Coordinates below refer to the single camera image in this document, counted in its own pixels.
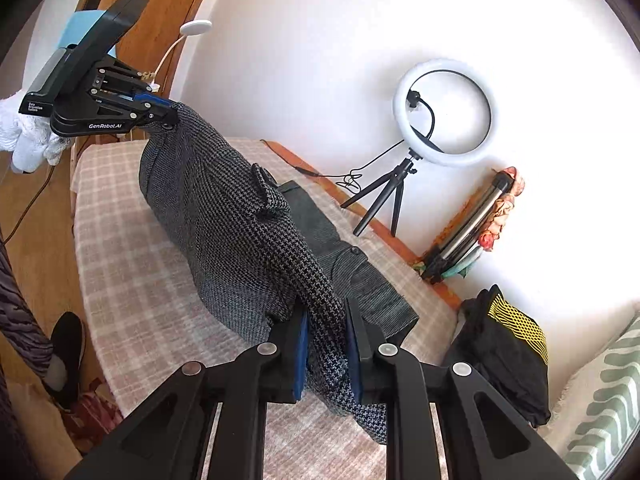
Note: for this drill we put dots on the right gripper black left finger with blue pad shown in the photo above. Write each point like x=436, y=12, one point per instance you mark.
x=207, y=422

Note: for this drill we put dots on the green striped white pillow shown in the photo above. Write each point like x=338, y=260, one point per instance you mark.
x=596, y=420

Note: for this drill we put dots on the zebra striped trouser leg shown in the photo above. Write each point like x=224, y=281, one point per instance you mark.
x=19, y=325

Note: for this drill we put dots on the black mini tripod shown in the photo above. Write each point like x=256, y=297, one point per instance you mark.
x=393, y=185

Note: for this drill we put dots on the blue plastic chair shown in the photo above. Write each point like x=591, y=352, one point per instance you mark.
x=77, y=26

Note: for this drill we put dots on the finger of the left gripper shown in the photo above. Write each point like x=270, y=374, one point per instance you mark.
x=150, y=117
x=150, y=101

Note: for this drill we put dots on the orange floral scarf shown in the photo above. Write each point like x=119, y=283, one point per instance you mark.
x=489, y=233

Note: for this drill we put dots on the white clip lamp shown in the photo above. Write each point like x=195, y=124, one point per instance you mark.
x=188, y=29

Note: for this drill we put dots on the grey houndstooth pants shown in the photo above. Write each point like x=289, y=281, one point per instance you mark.
x=257, y=247

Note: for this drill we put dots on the black shoe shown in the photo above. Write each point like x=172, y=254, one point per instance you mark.
x=62, y=380

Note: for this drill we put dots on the pink plaid bed cover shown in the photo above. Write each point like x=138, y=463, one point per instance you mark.
x=146, y=319

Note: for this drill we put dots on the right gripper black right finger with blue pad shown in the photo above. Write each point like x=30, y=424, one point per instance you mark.
x=442, y=422

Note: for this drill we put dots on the folded silver tripod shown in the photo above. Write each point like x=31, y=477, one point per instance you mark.
x=460, y=237

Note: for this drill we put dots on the black and yellow garment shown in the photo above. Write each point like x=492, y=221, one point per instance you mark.
x=508, y=348

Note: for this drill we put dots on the white ring light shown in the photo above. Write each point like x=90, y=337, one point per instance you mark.
x=445, y=113

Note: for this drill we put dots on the white gloved left hand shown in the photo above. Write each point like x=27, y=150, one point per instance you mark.
x=29, y=138

